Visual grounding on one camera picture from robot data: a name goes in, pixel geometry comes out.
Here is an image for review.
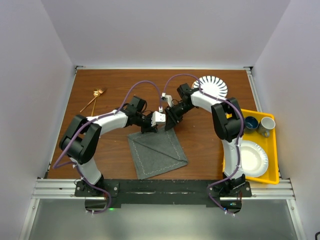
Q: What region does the white paper plate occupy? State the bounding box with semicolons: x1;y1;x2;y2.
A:
240;140;269;178

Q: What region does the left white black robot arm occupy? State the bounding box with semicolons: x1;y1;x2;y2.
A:
59;96;165;196

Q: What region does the yellow plastic tray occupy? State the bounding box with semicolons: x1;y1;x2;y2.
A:
222;109;279;185

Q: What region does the gold fork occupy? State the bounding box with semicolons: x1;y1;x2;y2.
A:
90;88;108;117

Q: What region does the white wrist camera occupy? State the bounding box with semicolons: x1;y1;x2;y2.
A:
151;111;166;127
161;92;173;107

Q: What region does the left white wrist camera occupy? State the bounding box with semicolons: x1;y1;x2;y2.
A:
151;111;166;127

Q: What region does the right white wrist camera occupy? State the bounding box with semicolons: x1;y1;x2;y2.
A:
161;92;173;107

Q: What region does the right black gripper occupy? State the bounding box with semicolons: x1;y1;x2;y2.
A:
165;101;195;131

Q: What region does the grey cloth napkin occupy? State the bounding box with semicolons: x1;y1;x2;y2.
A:
127;127;189;180

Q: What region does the striped blue white plate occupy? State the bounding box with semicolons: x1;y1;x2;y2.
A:
191;75;228;99

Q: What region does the dark blue mug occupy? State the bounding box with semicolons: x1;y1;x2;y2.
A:
244;116;259;134

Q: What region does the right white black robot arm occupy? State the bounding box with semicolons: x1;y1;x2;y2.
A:
161;83;246;197

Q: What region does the gold spoon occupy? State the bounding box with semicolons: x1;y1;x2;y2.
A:
80;89;101;113

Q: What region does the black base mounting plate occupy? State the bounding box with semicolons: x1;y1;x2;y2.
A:
74;179;252;213

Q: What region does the white grey mug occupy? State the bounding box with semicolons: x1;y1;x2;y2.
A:
257;116;276;138

